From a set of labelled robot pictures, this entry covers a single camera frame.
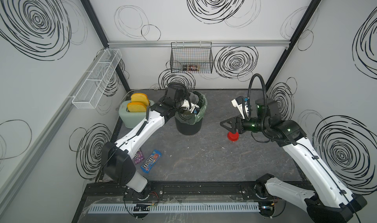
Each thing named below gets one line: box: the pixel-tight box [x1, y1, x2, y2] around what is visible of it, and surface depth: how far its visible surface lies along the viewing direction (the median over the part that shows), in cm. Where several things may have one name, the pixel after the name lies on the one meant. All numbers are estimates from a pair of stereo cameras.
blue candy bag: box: [140, 149, 162, 174], surface depth 84 cm
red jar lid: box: [227, 131, 240, 142], surface depth 95 cm
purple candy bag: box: [134, 148, 145, 165], surface depth 86 cm
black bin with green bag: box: [174, 90, 208, 136], surface depth 84 cm
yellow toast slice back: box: [130, 92, 150, 107], surface depth 89 cm
